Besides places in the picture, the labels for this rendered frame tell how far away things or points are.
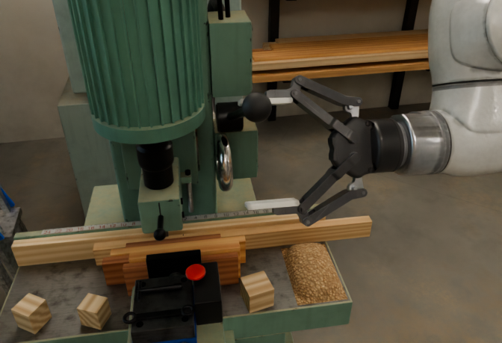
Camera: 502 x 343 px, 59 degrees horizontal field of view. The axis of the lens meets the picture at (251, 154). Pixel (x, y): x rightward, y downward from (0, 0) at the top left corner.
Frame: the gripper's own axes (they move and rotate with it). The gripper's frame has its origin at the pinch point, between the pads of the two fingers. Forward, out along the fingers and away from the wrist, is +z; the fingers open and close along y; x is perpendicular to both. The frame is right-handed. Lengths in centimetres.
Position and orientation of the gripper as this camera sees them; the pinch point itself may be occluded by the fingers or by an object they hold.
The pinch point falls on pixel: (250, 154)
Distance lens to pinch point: 59.1
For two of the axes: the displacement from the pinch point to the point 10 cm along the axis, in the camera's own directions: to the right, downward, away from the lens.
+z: -9.9, 0.7, -1.4
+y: -0.6, -10.0, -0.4
